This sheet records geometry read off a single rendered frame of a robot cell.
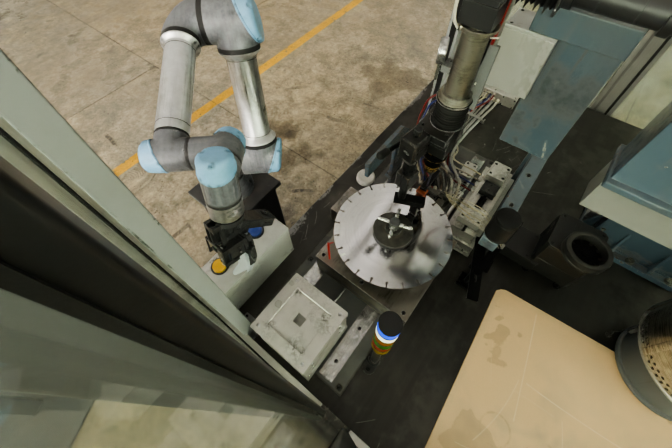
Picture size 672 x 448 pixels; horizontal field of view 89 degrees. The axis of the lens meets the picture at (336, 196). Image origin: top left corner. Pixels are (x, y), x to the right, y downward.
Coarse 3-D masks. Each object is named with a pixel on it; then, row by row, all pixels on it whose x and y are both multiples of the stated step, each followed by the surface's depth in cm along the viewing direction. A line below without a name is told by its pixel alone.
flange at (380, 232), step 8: (384, 216) 98; (392, 216) 97; (400, 216) 97; (376, 224) 96; (384, 224) 96; (408, 224) 96; (376, 232) 95; (384, 232) 95; (400, 232) 94; (408, 232) 95; (376, 240) 94; (384, 240) 93; (392, 240) 93; (400, 240) 93; (408, 240) 93; (392, 248) 93
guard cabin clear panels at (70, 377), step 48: (0, 144) 24; (48, 192) 22; (0, 288) 5; (0, 336) 4; (48, 336) 5; (96, 336) 7; (0, 384) 3; (48, 384) 4; (96, 384) 5; (144, 384) 6; (192, 384) 9; (240, 384) 17; (0, 432) 3; (48, 432) 3; (96, 432) 4; (144, 432) 5; (192, 432) 6; (240, 432) 9; (288, 432) 16; (336, 432) 64
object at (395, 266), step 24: (360, 192) 103; (384, 192) 103; (408, 192) 103; (336, 216) 99; (360, 216) 99; (408, 216) 99; (432, 216) 98; (336, 240) 95; (360, 240) 95; (432, 240) 94; (360, 264) 91; (384, 264) 91; (408, 264) 90; (432, 264) 90
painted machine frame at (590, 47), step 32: (544, 32) 56; (576, 32) 53; (608, 32) 51; (640, 32) 49; (544, 64) 62; (576, 64) 58; (608, 64) 56; (544, 96) 65; (576, 96) 62; (512, 128) 74; (544, 128) 70; (544, 160) 97; (640, 160) 53; (512, 192) 91; (608, 192) 62; (640, 192) 56; (512, 224) 77; (608, 224) 106; (640, 224) 62; (640, 256) 107
